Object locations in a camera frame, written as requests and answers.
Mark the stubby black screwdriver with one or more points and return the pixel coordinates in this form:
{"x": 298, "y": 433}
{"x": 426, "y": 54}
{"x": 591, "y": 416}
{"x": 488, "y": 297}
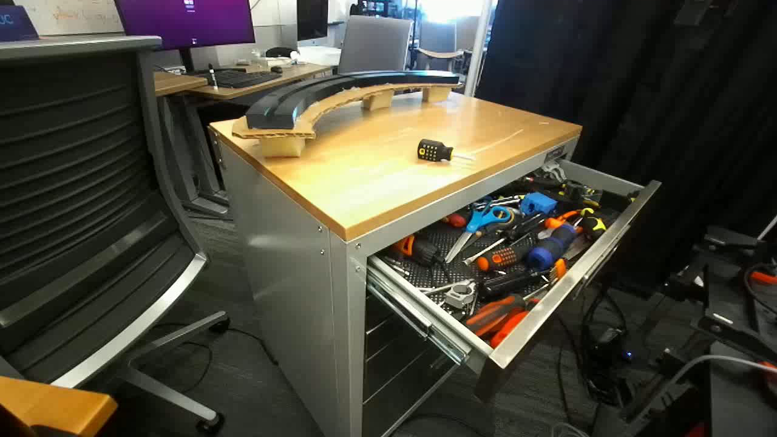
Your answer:
{"x": 434, "y": 149}

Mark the grey cabinet with wooden top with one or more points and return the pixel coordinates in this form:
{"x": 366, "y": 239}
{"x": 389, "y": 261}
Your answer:
{"x": 282, "y": 268}

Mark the open metal tool drawer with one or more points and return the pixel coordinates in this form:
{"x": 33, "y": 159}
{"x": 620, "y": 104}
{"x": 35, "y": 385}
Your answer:
{"x": 591, "y": 258}

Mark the small orange tool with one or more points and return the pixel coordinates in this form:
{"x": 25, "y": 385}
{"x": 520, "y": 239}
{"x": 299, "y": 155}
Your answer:
{"x": 406, "y": 245}

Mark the small red tool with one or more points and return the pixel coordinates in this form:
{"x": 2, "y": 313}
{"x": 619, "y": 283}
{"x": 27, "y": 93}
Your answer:
{"x": 458, "y": 218}

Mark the silver metal socket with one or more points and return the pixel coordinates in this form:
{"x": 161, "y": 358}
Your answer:
{"x": 460, "y": 297}

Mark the blue plastic block tool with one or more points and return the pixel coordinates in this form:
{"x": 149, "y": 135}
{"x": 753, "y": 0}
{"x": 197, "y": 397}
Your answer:
{"x": 537, "y": 204}

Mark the curved wood and black track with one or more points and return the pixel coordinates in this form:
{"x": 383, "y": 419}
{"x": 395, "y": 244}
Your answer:
{"x": 282, "y": 104}

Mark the long wooden office desk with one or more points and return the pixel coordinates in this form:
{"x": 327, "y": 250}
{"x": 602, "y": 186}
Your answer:
{"x": 304, "y": 76}

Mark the grey office chair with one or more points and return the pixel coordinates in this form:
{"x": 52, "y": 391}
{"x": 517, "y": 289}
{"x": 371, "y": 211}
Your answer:
{"x": 375, "y": 42}

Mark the white slanted pole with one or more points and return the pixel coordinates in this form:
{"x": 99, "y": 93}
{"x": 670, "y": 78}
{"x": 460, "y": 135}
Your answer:
{"x": 479, "y": 50}

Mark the yellow and black tool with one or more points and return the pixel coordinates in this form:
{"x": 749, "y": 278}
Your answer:
{"x": 594, "y": 222}

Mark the black keyboard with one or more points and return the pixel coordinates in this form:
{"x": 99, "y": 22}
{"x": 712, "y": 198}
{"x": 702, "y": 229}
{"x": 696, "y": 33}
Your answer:
{"x": 245, "y": 76}

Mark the dark switched-off monitor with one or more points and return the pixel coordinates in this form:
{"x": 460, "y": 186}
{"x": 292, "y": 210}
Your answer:
{"x": 312, "y": 17}

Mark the monitor with purple screen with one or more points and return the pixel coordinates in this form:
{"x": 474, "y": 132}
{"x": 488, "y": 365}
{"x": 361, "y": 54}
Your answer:
{"x": 186, "y": 20}

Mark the black curtain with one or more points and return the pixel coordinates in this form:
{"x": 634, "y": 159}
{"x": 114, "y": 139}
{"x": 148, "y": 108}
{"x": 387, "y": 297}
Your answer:
{"x": 648, "y": 98}

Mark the black mesh office chair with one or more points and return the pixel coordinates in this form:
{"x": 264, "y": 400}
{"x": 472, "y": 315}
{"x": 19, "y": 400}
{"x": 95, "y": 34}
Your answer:
{"x": 74, "y": 161}

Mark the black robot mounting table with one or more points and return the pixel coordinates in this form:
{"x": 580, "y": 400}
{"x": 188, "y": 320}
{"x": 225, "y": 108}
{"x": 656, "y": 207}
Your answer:
{"x": 730, "y": 323}

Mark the wooden side table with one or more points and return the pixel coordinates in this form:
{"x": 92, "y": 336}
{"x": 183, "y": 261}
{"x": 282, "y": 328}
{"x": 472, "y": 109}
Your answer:
{"x": 49, "y": 403}

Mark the small monitor with blue screen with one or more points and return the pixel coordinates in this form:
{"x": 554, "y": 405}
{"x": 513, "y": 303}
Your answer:
{"x": 15, "y": 24}

